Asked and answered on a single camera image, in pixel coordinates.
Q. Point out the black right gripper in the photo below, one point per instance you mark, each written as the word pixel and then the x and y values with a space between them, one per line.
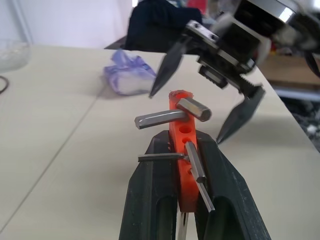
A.
pixel 225 60

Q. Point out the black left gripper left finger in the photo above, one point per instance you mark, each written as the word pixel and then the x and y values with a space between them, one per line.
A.
pixel 142 200

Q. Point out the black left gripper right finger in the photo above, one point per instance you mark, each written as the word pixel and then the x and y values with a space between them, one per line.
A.
pixel 232 200

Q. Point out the orange hex key holder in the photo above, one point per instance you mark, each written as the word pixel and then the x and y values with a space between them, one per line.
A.
pixel 183 172

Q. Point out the large grey hex key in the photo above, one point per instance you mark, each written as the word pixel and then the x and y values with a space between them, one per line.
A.
pixel 192 108

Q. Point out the small grey hex key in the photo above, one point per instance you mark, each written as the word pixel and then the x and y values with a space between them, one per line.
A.
pixel 206 197

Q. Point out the thin silver hex key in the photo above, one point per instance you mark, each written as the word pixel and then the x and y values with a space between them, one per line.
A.
pixel 183 225

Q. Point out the medium grey hex key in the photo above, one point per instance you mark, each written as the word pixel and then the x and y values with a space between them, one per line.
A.
pixel 196 162

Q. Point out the purple white plastic bag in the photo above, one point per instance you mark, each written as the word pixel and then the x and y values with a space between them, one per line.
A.
pixel 130 75

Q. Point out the black cloth bundle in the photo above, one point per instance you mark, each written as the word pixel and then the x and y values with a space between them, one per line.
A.
pixel 162 22

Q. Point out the clear plastic container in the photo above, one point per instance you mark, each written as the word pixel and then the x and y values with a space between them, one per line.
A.
pixel 13 47

